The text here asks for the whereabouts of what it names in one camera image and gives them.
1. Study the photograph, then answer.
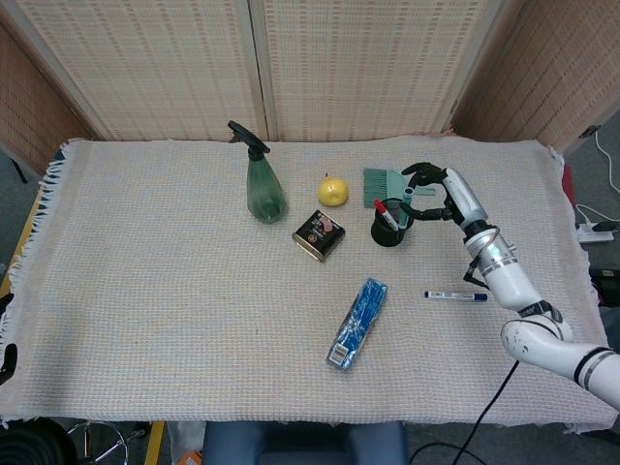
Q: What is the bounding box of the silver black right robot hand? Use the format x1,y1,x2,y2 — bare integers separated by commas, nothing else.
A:
400,162,488,229

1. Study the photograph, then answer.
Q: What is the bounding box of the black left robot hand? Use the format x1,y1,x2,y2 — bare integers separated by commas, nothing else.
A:
0,342,18,387

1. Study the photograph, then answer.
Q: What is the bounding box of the blue white marker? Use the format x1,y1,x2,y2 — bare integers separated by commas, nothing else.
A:
424,290,489,302

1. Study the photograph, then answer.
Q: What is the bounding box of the red marker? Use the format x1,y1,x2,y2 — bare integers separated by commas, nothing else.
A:
373,199,399,232

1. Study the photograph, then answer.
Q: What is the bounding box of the black pen cup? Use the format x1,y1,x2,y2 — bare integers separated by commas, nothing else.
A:
370,198,416,249

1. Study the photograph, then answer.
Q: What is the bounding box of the black round stool seat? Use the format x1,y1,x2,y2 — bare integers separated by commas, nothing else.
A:
0,418,78,465

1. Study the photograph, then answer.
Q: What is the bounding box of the teal small hand brush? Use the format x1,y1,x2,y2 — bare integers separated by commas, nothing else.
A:
362,167,437,209

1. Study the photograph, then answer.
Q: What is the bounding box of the chrome stool base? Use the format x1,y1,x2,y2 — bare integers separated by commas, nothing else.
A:
65,419,151,464

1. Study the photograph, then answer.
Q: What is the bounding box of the white power strip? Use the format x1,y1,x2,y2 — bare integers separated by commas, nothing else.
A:
578,220,614,243

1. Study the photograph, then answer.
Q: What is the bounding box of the yellow round fruit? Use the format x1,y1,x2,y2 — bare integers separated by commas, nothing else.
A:
317,172,351,208

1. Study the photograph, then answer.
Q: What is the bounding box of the woven bamboo screen panel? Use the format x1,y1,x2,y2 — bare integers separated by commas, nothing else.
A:
0,18,98,175
249,0,529,141
452,0,620,154
0,0,270,142

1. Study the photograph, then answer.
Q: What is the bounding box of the black luncheon meat tin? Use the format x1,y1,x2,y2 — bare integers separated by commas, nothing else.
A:
291,209,347,264

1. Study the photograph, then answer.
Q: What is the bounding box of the black box on floor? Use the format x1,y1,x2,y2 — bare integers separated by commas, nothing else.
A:
588,241,620,307

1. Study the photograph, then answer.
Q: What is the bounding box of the blue rectangular carton box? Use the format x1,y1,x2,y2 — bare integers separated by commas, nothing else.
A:
325,277,389,373

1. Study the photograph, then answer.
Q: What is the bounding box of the beige woven tablecloth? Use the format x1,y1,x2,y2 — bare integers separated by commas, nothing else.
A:
0,134,620,435

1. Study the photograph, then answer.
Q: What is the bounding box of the green plastic spray bottle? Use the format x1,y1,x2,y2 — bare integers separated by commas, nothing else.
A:
227,120,288,225

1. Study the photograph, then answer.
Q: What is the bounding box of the blue padded chair seat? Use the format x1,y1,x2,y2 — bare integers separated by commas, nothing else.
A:
201,419,409,465

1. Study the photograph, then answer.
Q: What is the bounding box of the white wall cable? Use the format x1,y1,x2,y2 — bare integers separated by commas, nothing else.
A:
594,130,620,195

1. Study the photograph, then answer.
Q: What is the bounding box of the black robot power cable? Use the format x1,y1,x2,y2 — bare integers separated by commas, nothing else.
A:
409,360,519,465

